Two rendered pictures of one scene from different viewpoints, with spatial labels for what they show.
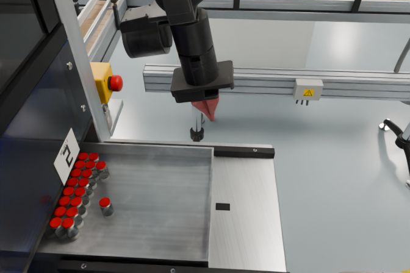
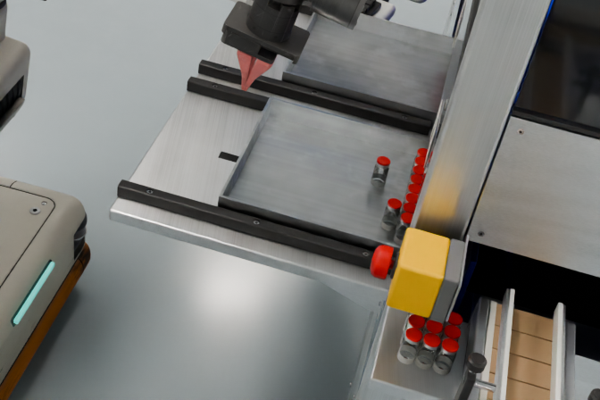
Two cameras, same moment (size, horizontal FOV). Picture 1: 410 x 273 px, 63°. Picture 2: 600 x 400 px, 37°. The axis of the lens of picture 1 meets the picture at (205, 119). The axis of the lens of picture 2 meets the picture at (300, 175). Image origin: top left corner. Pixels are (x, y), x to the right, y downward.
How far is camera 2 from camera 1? 1.45 m
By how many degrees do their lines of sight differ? 97
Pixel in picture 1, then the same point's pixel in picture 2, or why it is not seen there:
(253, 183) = (173, 169)
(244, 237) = (215, 125)
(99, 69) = (417, 249)
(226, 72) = (238, 14)
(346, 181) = not seen: outside the picture
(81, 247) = (405, 162)
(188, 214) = (275, 159)
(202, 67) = not seen: outside the picture
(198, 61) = not seen: outside the picture
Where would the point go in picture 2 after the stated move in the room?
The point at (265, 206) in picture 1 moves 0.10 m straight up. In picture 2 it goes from (173, 143) to (178, 89)
